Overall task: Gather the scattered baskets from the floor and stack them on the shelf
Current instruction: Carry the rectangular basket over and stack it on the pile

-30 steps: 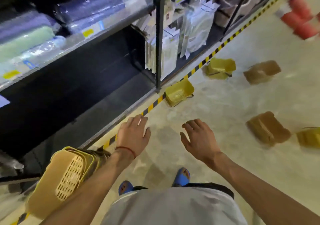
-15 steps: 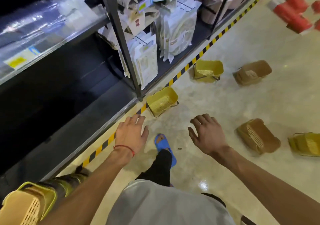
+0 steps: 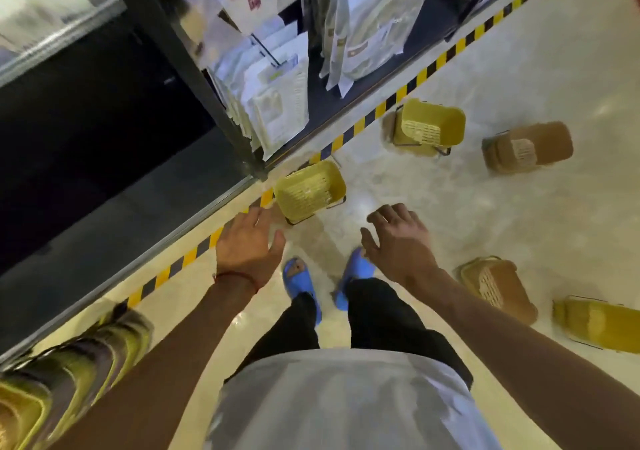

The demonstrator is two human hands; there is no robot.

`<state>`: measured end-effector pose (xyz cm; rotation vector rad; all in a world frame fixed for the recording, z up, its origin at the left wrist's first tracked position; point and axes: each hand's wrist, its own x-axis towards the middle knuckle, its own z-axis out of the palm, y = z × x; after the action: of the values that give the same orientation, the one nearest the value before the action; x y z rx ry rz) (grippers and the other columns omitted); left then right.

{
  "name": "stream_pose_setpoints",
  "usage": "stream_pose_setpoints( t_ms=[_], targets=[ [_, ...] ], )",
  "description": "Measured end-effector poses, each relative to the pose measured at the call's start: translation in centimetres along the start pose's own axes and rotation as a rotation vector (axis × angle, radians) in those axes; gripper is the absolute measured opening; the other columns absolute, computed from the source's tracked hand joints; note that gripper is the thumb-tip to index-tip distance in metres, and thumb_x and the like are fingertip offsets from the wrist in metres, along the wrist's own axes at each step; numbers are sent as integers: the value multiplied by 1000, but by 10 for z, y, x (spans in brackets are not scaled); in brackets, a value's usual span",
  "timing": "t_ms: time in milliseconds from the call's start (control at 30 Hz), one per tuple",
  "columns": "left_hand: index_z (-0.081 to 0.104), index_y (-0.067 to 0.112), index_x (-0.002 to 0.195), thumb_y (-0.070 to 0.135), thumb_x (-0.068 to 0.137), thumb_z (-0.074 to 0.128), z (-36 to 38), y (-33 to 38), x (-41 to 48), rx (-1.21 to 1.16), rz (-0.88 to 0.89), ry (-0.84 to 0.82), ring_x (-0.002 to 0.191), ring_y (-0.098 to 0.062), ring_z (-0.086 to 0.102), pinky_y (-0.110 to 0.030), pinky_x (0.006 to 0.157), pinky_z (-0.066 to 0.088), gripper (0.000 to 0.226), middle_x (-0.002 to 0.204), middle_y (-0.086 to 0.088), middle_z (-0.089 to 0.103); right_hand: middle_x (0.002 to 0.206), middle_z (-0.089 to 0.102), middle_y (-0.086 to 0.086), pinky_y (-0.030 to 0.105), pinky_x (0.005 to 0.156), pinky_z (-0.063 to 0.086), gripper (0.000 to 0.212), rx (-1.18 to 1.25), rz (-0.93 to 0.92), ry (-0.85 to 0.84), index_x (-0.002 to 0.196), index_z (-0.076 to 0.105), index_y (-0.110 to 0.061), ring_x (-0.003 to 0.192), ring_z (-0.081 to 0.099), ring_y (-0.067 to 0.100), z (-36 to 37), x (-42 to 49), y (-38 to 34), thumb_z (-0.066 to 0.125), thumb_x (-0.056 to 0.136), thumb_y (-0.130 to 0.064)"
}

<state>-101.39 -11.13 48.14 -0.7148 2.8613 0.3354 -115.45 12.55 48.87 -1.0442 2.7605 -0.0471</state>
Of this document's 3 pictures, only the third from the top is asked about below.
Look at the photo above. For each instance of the person's right hand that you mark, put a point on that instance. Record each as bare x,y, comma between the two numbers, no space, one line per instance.
405,249

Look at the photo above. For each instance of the person's left hand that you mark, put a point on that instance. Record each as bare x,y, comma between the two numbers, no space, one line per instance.
247,249

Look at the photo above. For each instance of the brown basket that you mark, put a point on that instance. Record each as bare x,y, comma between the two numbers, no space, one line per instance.
545,144
505,289

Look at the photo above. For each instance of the black metal shelf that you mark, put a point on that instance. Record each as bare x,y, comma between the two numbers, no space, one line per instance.
125,189

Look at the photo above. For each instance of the stack of nested baskets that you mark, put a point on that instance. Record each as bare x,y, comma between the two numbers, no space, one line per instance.
75,364

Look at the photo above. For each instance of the person's left forearm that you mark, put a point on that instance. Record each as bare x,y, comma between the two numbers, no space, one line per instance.
165,364

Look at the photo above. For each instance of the person's right forearm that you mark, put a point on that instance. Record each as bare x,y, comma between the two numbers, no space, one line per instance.
525,354

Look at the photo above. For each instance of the clear plastic goods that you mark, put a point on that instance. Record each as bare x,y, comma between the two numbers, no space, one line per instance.
45,9

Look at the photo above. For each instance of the blue right slipper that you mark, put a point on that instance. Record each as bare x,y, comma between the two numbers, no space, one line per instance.
357,267

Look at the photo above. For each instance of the blue slipper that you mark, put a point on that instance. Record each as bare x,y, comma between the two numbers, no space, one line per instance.
300,279
357,267

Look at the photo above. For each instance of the blue left slipper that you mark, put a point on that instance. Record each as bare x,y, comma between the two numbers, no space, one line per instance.
300,279

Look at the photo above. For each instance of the black trousers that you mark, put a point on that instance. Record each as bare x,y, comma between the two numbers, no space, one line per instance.
390,324

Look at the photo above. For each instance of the white shirt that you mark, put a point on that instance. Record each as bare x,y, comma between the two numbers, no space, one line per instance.
350,404

